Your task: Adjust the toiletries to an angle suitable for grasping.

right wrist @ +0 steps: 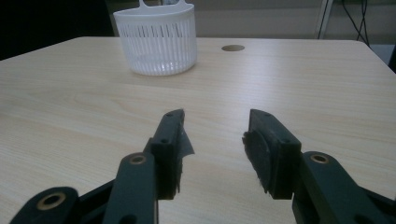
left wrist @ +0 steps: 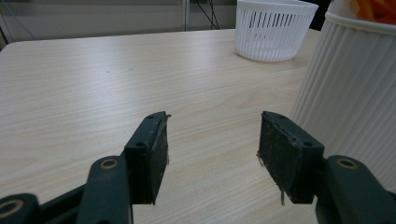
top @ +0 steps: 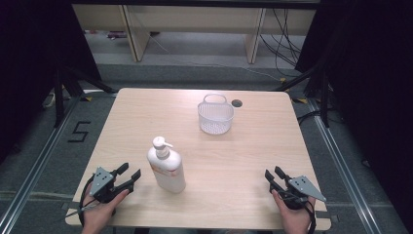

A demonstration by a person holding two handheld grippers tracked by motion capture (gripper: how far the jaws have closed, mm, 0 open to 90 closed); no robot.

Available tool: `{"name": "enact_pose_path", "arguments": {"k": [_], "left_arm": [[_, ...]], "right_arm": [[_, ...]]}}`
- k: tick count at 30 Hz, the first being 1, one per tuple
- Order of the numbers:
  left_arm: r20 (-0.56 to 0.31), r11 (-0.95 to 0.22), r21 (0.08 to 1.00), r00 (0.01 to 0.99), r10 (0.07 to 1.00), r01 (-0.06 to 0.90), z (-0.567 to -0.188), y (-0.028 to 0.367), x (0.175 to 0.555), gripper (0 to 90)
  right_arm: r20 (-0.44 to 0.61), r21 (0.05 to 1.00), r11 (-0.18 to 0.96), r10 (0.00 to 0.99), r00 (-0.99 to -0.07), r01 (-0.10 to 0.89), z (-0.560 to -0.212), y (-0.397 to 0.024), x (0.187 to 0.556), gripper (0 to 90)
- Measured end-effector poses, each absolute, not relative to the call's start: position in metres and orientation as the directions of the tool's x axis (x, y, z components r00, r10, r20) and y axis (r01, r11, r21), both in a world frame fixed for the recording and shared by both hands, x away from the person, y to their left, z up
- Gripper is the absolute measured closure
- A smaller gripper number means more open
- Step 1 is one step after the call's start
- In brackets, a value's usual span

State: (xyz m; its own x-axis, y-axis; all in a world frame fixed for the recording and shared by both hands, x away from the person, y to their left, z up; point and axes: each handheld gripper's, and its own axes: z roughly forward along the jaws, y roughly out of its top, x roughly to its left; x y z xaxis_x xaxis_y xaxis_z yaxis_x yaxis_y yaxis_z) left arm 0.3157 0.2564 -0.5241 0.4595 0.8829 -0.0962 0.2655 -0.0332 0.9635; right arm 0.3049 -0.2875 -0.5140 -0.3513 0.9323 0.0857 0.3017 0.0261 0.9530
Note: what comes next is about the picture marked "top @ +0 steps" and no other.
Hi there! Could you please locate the metal floor rail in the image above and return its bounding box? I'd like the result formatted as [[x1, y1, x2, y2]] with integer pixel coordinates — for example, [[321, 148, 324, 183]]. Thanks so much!
[[0, 94, 83, 234], [306, 97, 385, 234]]

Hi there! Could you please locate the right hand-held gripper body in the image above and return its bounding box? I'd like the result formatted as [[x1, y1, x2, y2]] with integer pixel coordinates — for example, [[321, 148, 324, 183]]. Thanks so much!
[[275, 175, 327, 211]]

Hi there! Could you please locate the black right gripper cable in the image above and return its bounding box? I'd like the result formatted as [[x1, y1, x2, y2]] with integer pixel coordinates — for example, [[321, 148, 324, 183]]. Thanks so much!
[[303, 194, 318, 234]]

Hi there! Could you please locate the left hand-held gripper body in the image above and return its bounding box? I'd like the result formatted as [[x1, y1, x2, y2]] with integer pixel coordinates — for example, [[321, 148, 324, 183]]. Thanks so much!
[[89, 166, 134, 205]]

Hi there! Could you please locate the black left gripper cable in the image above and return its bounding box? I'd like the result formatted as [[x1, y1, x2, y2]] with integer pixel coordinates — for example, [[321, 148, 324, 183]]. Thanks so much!
[[64, 181, 98, 228]]

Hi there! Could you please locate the person's right hand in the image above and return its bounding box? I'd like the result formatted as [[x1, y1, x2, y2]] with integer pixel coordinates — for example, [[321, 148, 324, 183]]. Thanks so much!
[[272, 189, 317, 234]]

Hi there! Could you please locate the person's left hand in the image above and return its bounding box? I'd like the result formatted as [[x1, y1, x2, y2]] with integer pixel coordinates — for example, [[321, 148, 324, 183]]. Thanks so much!
[[81, 189, 131, 234]]

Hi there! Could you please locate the black curtain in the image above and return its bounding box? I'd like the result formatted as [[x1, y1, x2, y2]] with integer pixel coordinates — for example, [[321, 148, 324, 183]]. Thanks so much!
[[294, 0, 413, 226], [0, 0, 102, 164]]

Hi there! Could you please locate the black metal stand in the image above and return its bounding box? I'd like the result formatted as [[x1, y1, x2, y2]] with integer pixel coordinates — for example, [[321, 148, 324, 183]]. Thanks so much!
[[53, 63, 119, 129], [274, 60, 333, 129]]

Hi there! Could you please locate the beige wooden desk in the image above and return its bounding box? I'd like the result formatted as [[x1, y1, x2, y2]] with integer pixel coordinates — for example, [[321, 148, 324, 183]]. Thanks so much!
[[71, 3, 318, 64]]

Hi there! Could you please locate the black floor cable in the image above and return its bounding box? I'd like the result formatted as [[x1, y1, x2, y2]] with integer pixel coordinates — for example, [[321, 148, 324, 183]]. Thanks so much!
[[296, 110, 323, 127]]

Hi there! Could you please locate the white pump bottle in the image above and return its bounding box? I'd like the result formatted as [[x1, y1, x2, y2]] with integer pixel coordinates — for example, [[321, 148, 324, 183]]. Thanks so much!
[[146, 136, 187, 195]]

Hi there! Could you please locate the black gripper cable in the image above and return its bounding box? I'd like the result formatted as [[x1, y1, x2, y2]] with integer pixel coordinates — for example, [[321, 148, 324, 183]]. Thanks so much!
[[64, 181, 98, 228], [303, 194, 318, 234]]

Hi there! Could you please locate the bundle of black cables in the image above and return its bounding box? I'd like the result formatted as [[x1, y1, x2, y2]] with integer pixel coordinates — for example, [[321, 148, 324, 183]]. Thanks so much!
[[259, 8, 304, 78]]

